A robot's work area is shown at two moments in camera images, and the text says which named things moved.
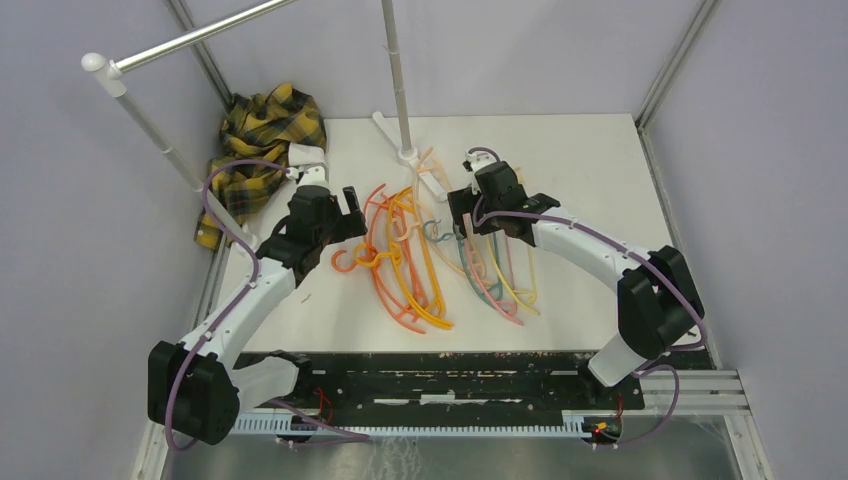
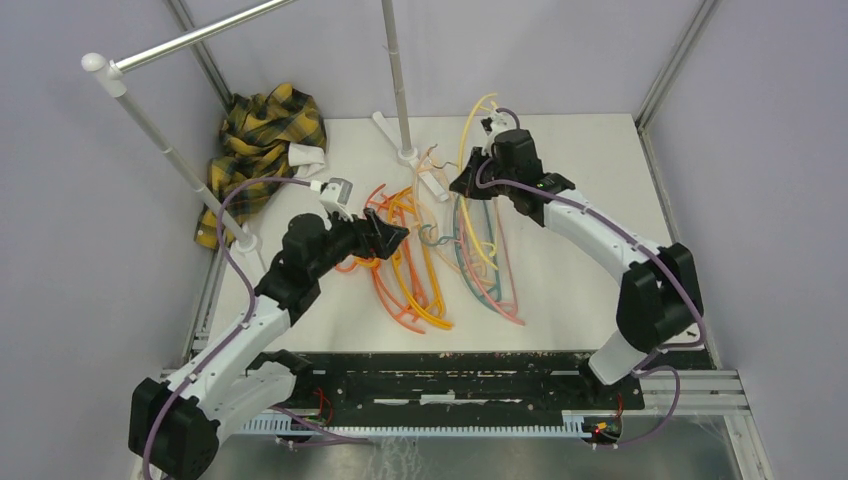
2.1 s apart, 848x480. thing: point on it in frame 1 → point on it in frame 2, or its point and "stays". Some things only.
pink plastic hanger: [467, 245] stays
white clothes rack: [109, 72] stays
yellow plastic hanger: [510, 293] → [461, 199]
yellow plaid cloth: [257, 126] stays
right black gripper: [459, 204] → [465, 184]
